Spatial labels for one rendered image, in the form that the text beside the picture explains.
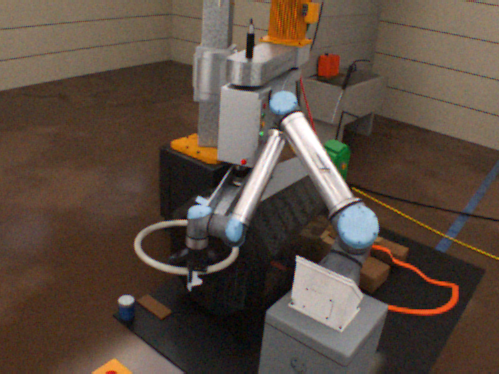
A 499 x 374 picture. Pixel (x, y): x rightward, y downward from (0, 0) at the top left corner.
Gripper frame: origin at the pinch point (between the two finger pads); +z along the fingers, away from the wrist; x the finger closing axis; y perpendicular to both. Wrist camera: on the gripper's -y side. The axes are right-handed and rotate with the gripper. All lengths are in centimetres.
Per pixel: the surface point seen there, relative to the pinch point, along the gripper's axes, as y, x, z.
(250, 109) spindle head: 30, 65, -63
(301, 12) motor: 64, 122, -113
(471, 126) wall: 433, 422, 19
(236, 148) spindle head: 26, 69, -40
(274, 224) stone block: 55, 77, 10
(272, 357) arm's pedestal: 37.2, -19.7, 24.6
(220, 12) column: 20, 174, -104
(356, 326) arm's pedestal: 67, -29, 0
